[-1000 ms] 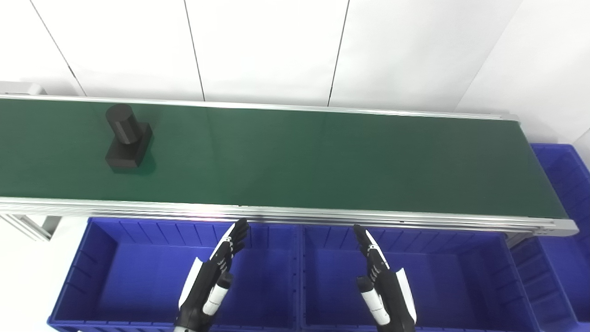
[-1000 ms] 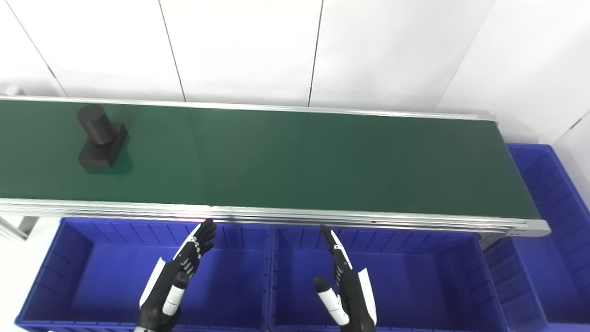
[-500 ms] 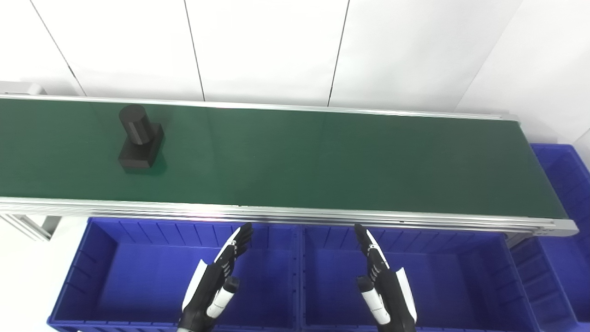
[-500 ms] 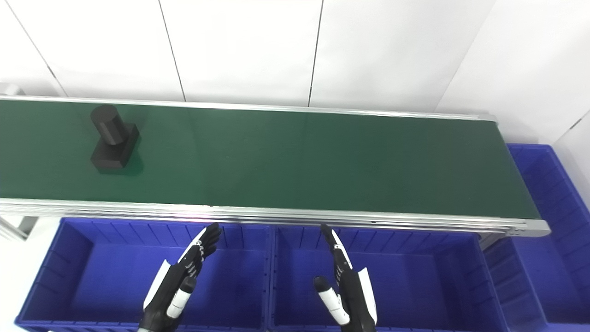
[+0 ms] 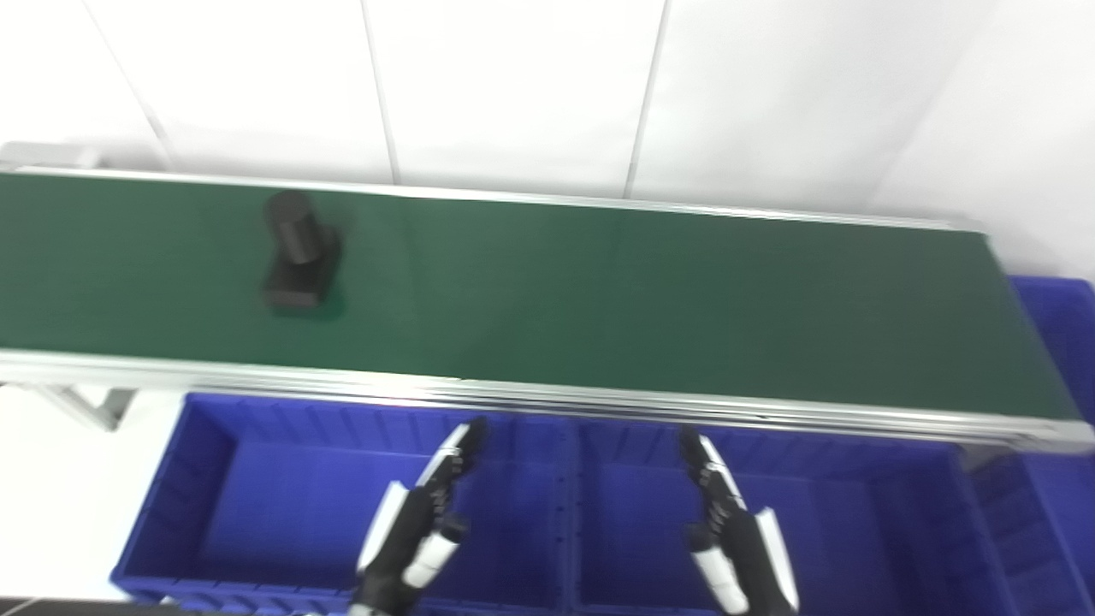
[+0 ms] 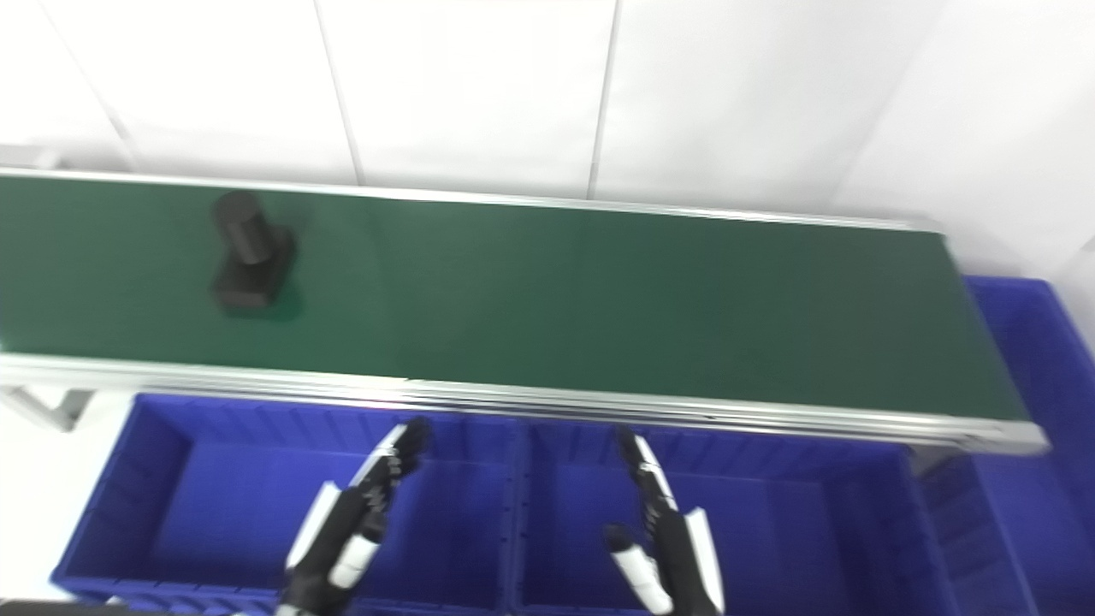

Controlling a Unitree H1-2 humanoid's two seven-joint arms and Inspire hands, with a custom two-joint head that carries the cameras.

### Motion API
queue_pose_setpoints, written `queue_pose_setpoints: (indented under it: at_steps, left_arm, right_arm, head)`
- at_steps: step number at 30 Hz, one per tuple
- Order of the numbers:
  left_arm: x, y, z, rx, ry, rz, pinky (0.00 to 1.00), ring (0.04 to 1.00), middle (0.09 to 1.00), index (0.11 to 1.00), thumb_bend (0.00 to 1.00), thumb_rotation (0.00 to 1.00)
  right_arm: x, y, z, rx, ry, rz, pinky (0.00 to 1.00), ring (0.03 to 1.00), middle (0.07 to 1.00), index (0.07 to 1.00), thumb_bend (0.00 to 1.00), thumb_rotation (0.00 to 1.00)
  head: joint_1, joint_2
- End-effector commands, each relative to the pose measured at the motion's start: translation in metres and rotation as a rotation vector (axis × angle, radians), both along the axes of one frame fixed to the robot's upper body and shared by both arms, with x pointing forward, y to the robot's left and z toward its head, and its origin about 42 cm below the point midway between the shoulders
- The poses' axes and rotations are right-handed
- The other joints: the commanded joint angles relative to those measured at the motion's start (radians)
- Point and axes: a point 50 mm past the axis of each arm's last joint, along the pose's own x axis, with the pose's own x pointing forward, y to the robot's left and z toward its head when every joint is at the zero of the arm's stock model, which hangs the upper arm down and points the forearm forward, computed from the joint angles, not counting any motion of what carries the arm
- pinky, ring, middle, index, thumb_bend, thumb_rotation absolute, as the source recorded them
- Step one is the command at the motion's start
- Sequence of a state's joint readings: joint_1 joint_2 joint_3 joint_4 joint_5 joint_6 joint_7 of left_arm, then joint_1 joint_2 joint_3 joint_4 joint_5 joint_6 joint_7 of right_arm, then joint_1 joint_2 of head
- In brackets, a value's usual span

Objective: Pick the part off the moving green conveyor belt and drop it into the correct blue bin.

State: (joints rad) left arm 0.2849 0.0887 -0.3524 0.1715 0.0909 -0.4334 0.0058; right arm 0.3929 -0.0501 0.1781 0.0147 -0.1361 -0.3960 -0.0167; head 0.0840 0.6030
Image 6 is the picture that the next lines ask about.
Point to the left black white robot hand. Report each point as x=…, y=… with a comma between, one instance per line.
x=329, y=547

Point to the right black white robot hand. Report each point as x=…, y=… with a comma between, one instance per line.
x=684, y=565

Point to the black cylinder block part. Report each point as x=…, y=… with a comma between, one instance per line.
x=250, y=261

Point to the blue plastic bin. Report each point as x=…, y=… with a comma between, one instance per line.
x=222, y=513
x=1044, y=496
x=804, y=539

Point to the green conveyor belt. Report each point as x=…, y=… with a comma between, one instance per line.
x=556, y=308

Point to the aluminium conveyor leg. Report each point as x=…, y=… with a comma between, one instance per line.
x=51, y=406

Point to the grey conveyor end cover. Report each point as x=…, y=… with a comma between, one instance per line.
x=26, y=159

